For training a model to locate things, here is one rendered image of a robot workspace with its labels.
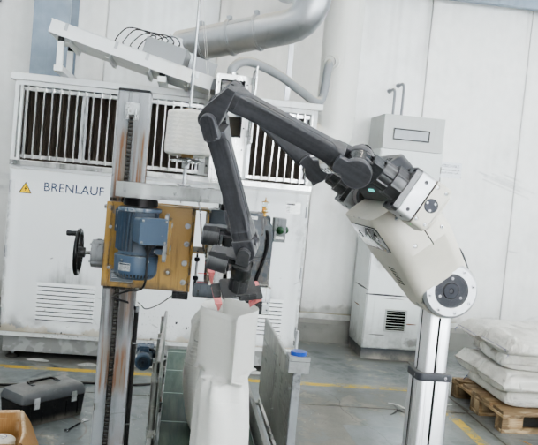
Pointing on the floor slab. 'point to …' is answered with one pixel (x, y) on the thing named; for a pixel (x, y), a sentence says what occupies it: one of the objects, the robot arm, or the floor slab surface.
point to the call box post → (292, 409)
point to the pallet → (487, 402)
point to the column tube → (140, 139)
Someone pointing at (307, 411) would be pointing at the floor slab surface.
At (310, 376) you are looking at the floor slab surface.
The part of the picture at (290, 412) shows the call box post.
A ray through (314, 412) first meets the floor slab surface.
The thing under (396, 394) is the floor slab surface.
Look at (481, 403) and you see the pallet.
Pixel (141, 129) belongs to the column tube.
